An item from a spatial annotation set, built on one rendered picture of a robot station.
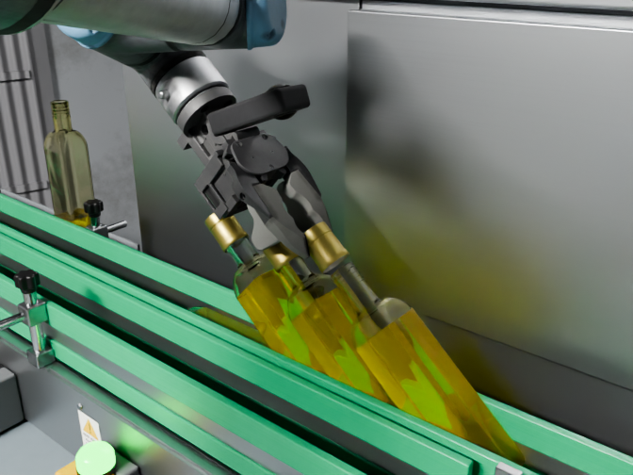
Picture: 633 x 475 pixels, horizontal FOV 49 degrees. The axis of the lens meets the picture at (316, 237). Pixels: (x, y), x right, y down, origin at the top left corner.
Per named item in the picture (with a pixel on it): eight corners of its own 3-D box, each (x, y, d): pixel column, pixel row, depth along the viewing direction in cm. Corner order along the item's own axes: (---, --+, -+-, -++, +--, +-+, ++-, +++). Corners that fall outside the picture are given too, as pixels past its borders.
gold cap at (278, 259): (308, 251, 77) (285, 219, 78) (287, 260, 75) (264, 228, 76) (292, 266, 80) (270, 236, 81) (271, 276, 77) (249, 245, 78)
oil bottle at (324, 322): (449, 423, 73) (332, 260, 77) (421, 450, 69) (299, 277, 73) (416, 440, 77) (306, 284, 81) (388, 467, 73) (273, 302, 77)
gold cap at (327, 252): (354, 249, 73) (330, 217, 74) (333, 260, 71) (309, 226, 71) (337, 266, 76) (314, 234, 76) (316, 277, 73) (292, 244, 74)
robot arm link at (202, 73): (220, 52, 80) (165, 61, 74) (243, 82, 79) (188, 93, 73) (195, 96, 85) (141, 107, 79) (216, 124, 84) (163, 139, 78)
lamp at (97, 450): (124, 466, 81) (121, 446, 80) (91, 488, 78) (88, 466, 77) (102, 450, 84) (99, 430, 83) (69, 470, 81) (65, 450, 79)
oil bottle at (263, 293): (382, 392, 78) (275, 240, 82) (353, 417, 74) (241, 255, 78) (355, 410, 82) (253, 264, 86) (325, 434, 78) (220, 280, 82)
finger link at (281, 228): (287, 279, 76) (249, 209, 79) (315, 251, 72) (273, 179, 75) (266, 285, 74) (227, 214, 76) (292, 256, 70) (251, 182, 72)
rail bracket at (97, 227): (137, 269, 118) (129, 194, 113) (103, 283, 113) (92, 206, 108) (122, 262, 121) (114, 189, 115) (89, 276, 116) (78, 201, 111)
